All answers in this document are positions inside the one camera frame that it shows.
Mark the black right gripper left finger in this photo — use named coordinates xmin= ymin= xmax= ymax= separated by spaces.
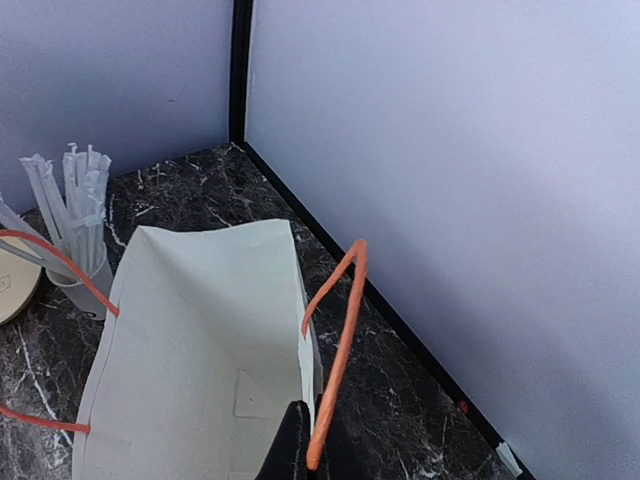
xmin=257 ymin=401 xmax=311 ymax=480

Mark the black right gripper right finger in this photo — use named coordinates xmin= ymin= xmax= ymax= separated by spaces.
xmin=319 ymin=414 xmax=372 ymax=480

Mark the white cream bear paper bag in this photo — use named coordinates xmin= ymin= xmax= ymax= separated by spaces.
xmin=0 ymin=218 xmax=369 ymax=480

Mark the white cup holding straws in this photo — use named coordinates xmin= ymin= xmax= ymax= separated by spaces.
xmin=45 ymin=243 xmax=113 ymax=321

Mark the white wrapped straws bundle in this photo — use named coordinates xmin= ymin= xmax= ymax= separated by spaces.
xmin=1 ymin=143 xmax=111 ymax=283

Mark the beige round plate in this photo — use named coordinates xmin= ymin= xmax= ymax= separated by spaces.
xmin=0 ymin=250 xmax=42 ymax=324

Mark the black left frame post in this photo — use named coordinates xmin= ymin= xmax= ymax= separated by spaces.
xmin=228 ymin=0 xmax=254 ymax=143

